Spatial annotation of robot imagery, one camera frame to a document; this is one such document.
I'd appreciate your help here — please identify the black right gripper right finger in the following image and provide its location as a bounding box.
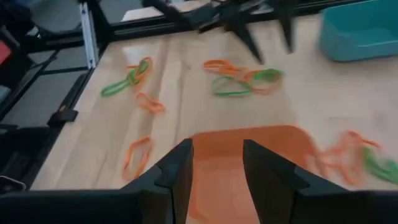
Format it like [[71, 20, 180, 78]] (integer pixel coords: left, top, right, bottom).
[[243, 139, 398, 224]]

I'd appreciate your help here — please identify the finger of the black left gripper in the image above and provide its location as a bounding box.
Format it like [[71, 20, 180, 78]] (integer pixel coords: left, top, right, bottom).
[[228, 22, 265, 65], [277, 11, 295, 54]]

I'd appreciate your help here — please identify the silver aluminium rail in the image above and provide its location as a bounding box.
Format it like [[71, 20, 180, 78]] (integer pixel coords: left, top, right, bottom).
[[78, 2, 96, 70]]

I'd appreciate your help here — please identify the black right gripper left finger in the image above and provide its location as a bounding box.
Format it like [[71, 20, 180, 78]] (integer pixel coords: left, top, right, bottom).
[[0, 138, 195, 224]]

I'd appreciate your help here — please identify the orange rubber band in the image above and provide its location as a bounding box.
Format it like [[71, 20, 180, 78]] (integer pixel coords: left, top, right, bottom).
[[126, 56, 154, 88], [320, 129, 382, 187], [122, 136, 154, 182], [203, 59, 248, 76], [241, 69, 284, 96], [303, 136, 330, 178], [136, 92, 166, 114]]

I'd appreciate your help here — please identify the teal plastic basket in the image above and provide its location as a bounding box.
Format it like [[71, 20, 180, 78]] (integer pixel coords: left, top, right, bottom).
[[319, 0, 398, 62]]

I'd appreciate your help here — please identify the orange plastic basket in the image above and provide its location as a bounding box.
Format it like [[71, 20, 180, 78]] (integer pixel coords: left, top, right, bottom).
[[188, 124, 315, 224]]

